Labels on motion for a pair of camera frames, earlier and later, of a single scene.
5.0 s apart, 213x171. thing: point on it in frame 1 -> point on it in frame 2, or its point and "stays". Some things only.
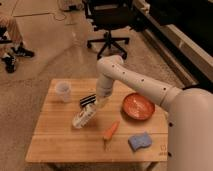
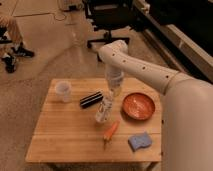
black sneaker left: [10, 64] stays
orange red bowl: [137, 106] stays
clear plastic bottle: [85, 116] -> [104, 113]
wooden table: [71, 128] stays
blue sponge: [139, 141] stays
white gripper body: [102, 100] -> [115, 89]
